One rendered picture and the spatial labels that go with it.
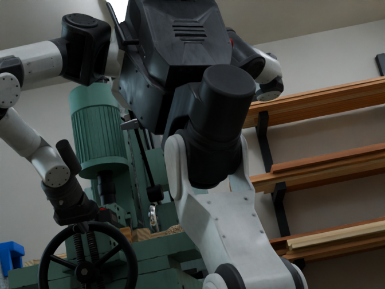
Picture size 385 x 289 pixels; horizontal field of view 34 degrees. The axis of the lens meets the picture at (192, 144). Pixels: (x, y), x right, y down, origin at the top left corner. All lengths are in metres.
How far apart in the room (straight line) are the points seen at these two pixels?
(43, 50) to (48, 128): 3.34
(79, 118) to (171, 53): 0.85
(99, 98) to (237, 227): 1.06
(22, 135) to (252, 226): 0.57
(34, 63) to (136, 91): 0.25
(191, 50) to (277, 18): 3.20
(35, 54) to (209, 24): 0.42
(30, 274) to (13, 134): 0.69
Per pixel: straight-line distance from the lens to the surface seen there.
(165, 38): 1.48
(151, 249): 1.96
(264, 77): 1.92
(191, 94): 1.34
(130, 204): 2.27
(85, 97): 2.25
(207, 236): 1.34
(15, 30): 4.25
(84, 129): 2.21
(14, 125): 1.49
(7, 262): 2.85
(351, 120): 4.77
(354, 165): 4.21
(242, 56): 1.73
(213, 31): 1.54
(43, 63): 1.53
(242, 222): 1.32
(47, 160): 1.58
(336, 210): 4.55
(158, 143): 2.50
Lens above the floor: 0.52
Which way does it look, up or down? 19 degrees up
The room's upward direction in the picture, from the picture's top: 11 degrees counter-clockwise
